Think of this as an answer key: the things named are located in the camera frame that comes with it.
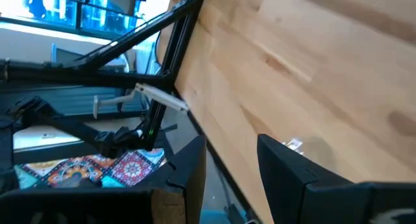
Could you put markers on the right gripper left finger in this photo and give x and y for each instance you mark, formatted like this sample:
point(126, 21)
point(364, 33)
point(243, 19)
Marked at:
point(97, 206)

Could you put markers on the black aluminium cross rail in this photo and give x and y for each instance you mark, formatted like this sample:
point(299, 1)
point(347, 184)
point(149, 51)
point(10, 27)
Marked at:
point(65, 75)

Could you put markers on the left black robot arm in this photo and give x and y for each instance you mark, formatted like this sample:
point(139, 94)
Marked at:
point(65, 130)

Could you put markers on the colourful mandala pattern cloth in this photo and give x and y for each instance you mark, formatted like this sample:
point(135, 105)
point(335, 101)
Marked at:
point(130, 167)

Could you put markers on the window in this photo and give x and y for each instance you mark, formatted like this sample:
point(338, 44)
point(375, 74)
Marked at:
point(48, 6)

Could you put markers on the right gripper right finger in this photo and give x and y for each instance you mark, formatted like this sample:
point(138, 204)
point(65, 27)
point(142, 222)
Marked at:
point(325, 203)

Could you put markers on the silver frame bracket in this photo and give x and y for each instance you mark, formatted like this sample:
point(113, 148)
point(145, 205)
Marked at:
point(162, 97)

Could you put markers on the black aluminium side frame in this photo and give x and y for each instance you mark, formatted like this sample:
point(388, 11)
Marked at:
point(136, 35)

